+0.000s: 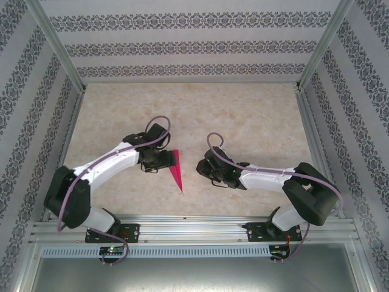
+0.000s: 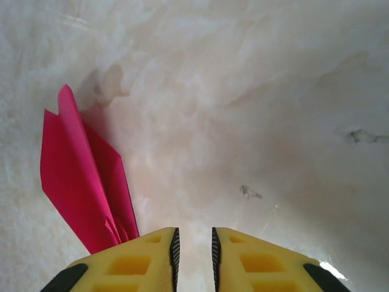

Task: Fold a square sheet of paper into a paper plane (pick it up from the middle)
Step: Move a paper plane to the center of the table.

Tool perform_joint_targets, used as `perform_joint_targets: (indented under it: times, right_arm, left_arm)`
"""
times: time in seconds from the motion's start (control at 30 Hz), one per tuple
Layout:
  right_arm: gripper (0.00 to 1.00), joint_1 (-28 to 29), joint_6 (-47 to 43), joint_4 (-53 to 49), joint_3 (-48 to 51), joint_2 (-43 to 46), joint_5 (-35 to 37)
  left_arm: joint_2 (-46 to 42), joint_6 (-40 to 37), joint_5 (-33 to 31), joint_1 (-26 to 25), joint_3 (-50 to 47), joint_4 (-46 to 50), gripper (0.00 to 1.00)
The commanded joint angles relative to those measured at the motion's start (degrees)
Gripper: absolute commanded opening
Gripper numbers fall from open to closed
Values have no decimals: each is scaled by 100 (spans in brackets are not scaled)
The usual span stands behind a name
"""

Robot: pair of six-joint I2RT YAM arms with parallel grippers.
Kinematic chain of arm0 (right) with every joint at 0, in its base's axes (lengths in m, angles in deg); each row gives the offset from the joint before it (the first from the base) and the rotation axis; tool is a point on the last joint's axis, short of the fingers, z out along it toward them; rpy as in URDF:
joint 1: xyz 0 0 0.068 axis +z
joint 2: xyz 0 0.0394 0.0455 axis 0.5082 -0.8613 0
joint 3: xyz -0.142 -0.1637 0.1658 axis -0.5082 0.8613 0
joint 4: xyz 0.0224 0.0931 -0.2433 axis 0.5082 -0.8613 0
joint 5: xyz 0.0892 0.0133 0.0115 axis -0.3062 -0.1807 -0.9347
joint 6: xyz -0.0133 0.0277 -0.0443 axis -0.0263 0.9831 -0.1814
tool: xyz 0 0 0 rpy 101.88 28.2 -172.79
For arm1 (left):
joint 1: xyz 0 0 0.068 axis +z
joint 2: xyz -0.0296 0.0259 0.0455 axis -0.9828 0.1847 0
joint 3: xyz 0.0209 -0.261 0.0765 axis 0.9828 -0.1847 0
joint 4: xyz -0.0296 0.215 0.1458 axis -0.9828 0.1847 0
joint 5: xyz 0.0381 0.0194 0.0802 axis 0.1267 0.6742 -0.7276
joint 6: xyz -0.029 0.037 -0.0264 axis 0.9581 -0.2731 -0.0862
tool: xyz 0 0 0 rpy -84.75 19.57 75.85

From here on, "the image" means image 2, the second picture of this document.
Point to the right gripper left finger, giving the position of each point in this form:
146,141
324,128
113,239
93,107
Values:
127,264

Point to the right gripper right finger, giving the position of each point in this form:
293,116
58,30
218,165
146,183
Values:
261,264

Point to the magenta cloth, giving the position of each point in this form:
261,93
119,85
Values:
76,170

